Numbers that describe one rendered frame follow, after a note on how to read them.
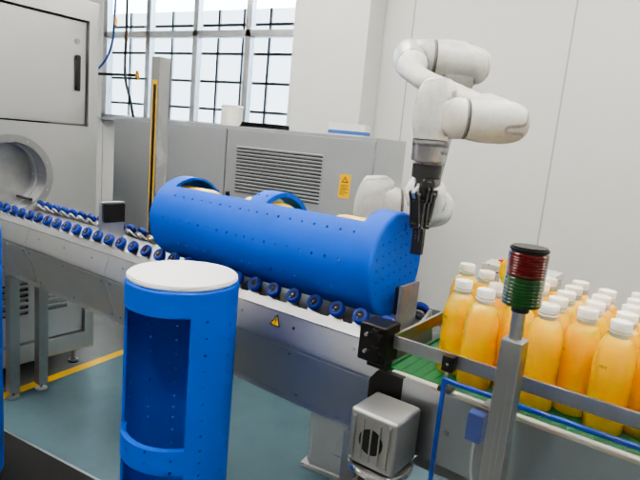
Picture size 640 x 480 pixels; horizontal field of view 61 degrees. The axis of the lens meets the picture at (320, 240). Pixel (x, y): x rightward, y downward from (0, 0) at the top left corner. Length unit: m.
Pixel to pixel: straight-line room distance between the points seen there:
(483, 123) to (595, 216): 2.88
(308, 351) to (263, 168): 2.22
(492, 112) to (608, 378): 0.66
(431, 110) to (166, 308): 0.79
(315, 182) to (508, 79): 1.71
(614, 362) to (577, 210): 3.13
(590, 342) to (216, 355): 0.83
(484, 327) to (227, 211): 0.84
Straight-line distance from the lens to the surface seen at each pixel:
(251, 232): 1.58
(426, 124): 1.39
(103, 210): 2.33
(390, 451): 1.18
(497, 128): 1.43
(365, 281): 1.36
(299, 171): 3.43
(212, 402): 1.44
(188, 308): 1.32
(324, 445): 2.48
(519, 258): 0.93
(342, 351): 1.45
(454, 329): 1.28
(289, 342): 1.55
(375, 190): 2.18
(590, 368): 1.23
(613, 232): 4.25
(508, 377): 1.00
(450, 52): 1.93
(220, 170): 3.79
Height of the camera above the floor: 1.40
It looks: 10 degrees down
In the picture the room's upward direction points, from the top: 5 degrees clockwise
